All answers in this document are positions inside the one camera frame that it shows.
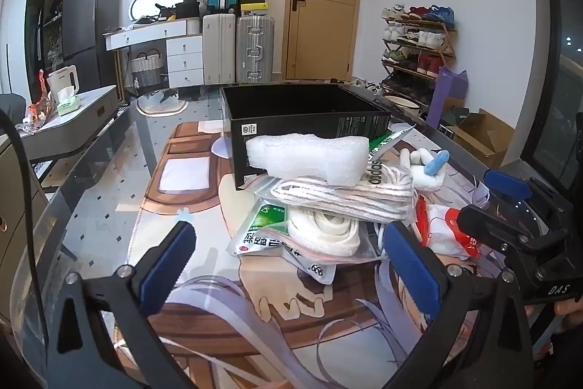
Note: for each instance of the white plush toy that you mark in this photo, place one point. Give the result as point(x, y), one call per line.
point(423, 177)

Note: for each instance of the wooden shoe rack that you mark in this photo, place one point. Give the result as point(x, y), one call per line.
point(444, 51)

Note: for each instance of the person's right hand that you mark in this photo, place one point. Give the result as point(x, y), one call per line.
point(569, 308)

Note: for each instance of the grey wicker basket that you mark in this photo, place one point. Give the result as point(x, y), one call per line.
point(146, 70)

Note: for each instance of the black hair dryer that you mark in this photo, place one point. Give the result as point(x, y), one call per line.
point(165, 12)

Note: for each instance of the red white plastic bag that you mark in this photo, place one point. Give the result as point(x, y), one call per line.
point(444, 229)

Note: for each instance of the tall dark cabinet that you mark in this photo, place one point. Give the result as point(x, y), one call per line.
point(45, 6)

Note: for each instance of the scattered loose sneakers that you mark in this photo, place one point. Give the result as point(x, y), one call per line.
point(366, 84)

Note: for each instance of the dark green box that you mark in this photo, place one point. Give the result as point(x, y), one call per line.
point(455, 120)

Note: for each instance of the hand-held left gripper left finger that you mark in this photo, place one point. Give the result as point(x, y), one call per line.
point(167, 268)

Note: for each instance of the grey side table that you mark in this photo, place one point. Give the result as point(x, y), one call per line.
point(82, 120)

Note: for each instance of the silver suitcase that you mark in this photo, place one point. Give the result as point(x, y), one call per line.
point(255, 49)

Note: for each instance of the dark glass sliding door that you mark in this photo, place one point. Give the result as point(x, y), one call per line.
point(553, 74)

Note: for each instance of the white bubble wrap piece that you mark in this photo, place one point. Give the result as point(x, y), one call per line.
point(309, 156)

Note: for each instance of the red clear plastic bag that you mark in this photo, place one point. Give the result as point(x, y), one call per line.
point(38, 106)

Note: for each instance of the beige cabinet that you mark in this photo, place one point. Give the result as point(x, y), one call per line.
point(18, 211)

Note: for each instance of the green tissue pack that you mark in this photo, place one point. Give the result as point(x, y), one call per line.
point(69, 105)

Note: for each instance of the black bag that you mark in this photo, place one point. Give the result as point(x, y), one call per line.
point(187, 9)

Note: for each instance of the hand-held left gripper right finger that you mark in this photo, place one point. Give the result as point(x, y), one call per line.
point(412, 270)

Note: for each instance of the open brown cardboard box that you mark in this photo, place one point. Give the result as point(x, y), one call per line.
point(483, 138)

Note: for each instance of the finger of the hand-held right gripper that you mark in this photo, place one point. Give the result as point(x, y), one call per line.
point(505, 185)
point(483, 225)

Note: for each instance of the white basin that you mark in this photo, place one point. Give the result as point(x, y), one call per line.
point(403, 104)

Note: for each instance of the dark grey fridge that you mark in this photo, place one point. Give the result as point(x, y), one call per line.
point(89, 20)

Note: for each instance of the oval lit mirror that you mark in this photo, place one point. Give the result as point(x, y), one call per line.
point(143, 1)

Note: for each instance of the purple yoga mat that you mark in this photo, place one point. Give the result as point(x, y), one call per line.
point(448, 97)

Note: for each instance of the green white tube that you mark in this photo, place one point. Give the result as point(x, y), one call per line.
point(387, 140)

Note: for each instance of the oval floor rug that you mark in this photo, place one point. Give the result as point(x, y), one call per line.
point(161, 104)

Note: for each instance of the bagged striped white shoelaces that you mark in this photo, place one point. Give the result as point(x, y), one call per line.
point(346, 197)

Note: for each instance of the black cardboard box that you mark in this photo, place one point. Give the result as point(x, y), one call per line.
point(309, 129)

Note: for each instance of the white electric kettle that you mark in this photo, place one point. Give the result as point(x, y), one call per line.
point(61, 81)

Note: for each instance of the white vanity desk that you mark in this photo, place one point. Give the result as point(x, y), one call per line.
point(184, 61)

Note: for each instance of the bagged plain white shoelaces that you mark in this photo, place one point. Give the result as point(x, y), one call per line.
point(323, 229)

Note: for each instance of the pale round coaster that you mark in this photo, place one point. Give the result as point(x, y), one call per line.
point(221, 148)

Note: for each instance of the white suitcase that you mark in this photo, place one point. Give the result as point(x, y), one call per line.
point(219, 49)

